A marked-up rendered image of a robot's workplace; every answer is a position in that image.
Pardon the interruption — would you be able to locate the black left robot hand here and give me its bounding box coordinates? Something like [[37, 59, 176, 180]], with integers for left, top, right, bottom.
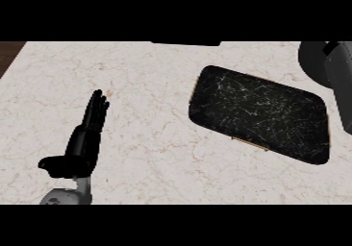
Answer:
[[37, 88, 113, 180]]

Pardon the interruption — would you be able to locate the black scratched tray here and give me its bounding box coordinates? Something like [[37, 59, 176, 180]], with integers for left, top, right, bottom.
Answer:
[[188, 64, 333, 166]]

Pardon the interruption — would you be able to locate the black flat object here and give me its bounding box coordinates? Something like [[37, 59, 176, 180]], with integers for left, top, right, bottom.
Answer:
[[151, 40, 224, 47]]

